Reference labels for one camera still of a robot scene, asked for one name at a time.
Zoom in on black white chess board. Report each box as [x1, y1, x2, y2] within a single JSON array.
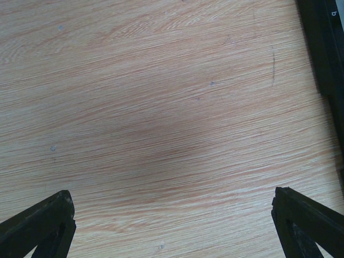
[[295, 0, 344, 175]]

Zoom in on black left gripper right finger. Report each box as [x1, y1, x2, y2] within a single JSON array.
[[271, 187, 343, 257]]

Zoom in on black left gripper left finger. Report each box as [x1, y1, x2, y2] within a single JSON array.
[[1, 190, 76, 257]]

